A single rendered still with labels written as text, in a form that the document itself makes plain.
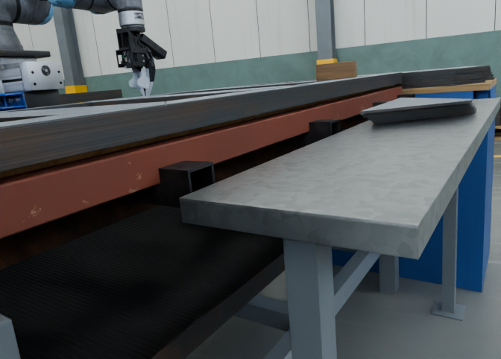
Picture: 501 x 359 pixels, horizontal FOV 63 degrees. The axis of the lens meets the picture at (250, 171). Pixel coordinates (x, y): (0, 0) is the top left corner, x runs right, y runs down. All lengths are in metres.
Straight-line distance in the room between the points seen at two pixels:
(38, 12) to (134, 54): 0.51
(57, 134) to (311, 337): 0.35
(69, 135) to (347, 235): 0.29
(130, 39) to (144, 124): 0.82
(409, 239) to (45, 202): 0.34
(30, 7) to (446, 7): 6.93
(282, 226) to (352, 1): 7.65
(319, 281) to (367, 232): 0.12
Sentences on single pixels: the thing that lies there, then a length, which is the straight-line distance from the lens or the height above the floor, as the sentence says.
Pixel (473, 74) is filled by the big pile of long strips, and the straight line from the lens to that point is 1.72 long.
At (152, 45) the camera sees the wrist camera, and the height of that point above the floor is 1.01.
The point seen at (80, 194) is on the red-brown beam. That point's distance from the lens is 0.47.
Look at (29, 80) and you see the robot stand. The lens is 1.48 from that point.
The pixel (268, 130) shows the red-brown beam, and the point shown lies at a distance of 0.75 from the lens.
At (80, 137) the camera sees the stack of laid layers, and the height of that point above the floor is 0.83.
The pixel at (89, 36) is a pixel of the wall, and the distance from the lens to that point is 10.63.
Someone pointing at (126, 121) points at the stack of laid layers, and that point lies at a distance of 0.50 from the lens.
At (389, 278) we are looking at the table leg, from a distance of 1.75.
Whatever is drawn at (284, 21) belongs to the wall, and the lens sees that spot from 8.24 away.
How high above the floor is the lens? 0.87
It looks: 13 degrees down
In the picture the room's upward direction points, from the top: 5 degrees counter-clockwise
